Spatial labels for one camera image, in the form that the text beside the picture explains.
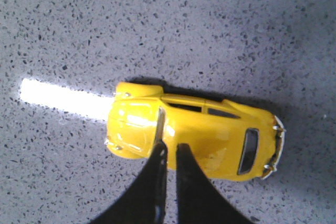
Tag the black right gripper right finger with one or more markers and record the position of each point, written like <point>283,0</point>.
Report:
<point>198,200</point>

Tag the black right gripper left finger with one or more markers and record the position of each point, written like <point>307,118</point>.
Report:
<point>144,200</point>

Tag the yellow toy beetle car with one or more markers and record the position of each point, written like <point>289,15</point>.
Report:
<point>229,140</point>

